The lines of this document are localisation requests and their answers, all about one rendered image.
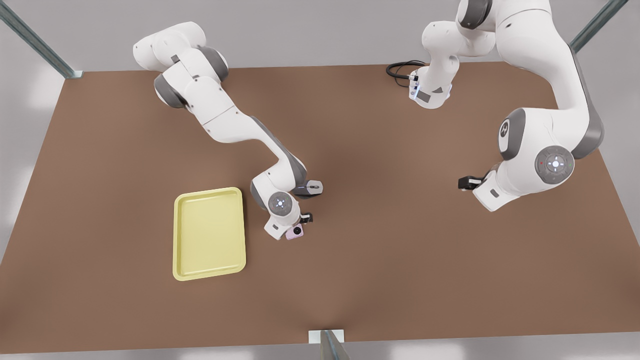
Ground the yellow rectangular tray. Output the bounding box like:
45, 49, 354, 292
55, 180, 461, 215
172, 187, 248, 282

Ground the silver frame post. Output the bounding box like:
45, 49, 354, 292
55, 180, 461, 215
569, 0, 629, 54
308, 329, 351, 360
0, 0, 84, 80

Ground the black cable loop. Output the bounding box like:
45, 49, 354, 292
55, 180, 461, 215
385, 60, 427, 89

